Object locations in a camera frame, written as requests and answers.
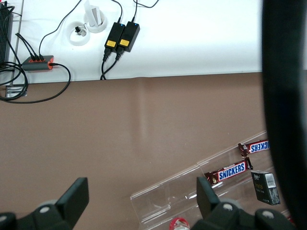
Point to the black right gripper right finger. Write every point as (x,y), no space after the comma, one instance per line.
(206,196)

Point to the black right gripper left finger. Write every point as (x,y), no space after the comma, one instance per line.
(73,198)

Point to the clear acrylic display stand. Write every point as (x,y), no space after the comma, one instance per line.
(172,194)

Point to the Snickers bar full logo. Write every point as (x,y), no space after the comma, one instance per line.
(230,171)

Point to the red white bottle cap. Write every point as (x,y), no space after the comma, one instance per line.
(178,224)

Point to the small black barcode box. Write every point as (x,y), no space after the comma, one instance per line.
(265,189)

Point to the brown table mat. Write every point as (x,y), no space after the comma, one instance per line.
(96,134)

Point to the Snickers bar partly covered logo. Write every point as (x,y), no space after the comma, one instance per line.
(257,146)

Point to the small red packet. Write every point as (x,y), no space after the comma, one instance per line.
(290,218)

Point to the grey orange USB hub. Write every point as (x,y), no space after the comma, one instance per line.
(36,65)

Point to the small black silver clip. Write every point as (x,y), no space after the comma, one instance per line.
(80,31)

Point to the black power adapter yellow label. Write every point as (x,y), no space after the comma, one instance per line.
(114,33)
(130,34)

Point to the black ribbed device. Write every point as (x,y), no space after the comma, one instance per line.
(4,33)

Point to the white folded paper piece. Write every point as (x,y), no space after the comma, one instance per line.
(92,15)

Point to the silver metal bracket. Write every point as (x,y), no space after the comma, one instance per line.
(14,90)

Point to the aluminium profile rail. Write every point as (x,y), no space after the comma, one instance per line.
(18,36)

